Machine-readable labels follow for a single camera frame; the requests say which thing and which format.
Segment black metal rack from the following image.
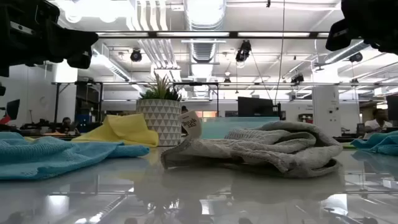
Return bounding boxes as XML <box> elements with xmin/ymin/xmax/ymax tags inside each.
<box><xmin>51</xmin><ymin>81</ymin><xmax>104</xmax><ymax>124</ymax></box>

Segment grey waffle towel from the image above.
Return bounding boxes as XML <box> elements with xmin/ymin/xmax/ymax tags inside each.
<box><xmin>160</xmin><ymin>110</ymin><xmax>343</xmax><ymax>179</ymax></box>

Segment translucent teal plastic tray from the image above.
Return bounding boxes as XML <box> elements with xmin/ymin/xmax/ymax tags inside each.
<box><xmin>200</xmin><ymin>116</ymin><xmax>280</xmax><ymax>140</ymax></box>

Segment succulent in triangle-patterned pot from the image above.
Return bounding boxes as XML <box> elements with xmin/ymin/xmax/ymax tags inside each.
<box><xmin>136</xmin><ymin>72</ymin><xmax>183</xmax><ymax>147</ymax></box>

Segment black metal gantry frame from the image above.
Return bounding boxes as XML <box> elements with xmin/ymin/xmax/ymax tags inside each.
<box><xmin>172</xmin><ymin>81</ymin><xmax>220</xmax><ymax>118</ymax></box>

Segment black desk equipment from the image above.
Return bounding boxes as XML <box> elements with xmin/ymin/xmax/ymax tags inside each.
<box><xmin>20</xmin><ymin>118</ymin><xmax>60</xmax><ymax>133</ymax></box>

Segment blue storage bin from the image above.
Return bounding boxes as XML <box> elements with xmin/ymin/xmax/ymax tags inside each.
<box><xmin>74</xmin><ymin>113</ymin><xmax>94</xmax><ymax>133</ymax></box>

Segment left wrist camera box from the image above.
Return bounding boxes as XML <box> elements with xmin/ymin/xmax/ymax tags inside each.
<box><xmin>46</xmin><ymin>21</ymin><xmax>100</xmax><ymax>63</ymax></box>

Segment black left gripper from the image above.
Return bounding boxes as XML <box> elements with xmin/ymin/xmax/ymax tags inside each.
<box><xmin>0</xmin><ymin>30</ymin><xmax>93</xmax><ymax>78</ymax></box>

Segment black computer monitor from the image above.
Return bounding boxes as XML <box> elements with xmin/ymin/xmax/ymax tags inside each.
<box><xmin>5</xmin><ymin>98</ymin><xmax>21</xmax><ymax>121</ymax></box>
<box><xmin>237</xmin><ymin>96</ymin><xmax>275</xmax><ymax>118</ymax></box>
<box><xmin>386</xmin><ymin>94</ymin><xmax>398</xmax><ymax>122</ymax></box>

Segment silver air duct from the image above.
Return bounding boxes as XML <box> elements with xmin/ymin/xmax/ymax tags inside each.
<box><xmin>183</xmin><ymin>0</ymin><xmax>228</xmax><ymax>97</ymax></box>

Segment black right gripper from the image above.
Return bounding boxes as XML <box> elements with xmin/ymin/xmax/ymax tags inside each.
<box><xmin>340</xmin><ymin>0</ymin><xmax>398</xmax><ymax>56</ymax></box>

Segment yellow microfiber towel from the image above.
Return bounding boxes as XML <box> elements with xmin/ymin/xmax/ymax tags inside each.
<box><xmin>71</xmin><ymin>113</ymin><xmax>160</xmax><ymax>148</ymax></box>

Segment teal microfiber towel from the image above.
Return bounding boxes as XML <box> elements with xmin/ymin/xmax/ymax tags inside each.
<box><xmin>350</xmin><ymin>129</ymin><xmax>398</xmax><ymax>157</ymax></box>

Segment light blue microfiber towel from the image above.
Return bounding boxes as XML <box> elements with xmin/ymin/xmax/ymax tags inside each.
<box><xmin>0</xmin><ymin>131</ymin><xmax>150</xmax><ymax>182</ymax></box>

